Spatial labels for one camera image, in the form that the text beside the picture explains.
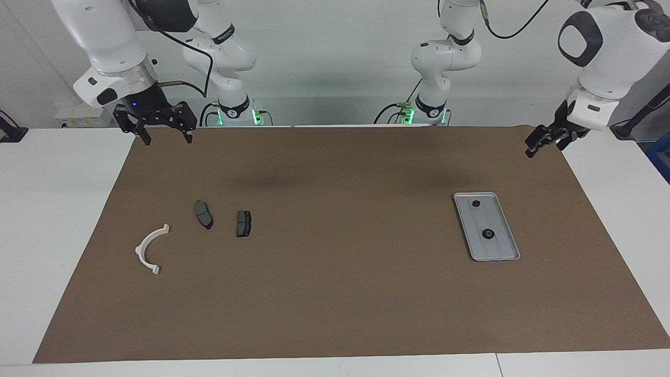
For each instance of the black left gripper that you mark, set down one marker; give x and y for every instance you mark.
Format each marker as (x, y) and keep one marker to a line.
(561, 131)

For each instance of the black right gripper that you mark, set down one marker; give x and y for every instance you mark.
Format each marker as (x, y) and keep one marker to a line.
(149, 107)

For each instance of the large black bearing gear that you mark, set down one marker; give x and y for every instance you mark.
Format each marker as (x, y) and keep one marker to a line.
(483, 235)

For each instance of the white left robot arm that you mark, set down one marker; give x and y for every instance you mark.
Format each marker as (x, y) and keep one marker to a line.
(612, 52)

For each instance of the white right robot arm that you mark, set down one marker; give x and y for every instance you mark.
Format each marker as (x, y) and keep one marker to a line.
(104, 36)

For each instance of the silver metal tray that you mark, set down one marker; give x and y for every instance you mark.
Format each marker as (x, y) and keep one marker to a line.
(497, 251)

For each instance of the dark curved brake pad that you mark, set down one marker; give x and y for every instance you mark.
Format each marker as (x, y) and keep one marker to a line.
(203, 214)

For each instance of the white power strip box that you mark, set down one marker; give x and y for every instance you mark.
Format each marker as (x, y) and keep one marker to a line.
(78, 118)

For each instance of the blue crate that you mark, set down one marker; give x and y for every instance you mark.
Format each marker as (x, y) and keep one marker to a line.
(660, 157)

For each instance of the dark rectangular brake pad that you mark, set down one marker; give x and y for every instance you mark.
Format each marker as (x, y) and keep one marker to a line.
(243, 224)

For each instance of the black table clamp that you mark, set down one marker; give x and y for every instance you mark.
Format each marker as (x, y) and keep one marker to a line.
(10, 133)

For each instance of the brown table mat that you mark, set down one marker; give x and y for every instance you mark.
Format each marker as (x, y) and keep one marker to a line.
(335, 293)

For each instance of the white curved plastic bracket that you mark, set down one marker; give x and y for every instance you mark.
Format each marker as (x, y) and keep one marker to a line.
(139, 250)

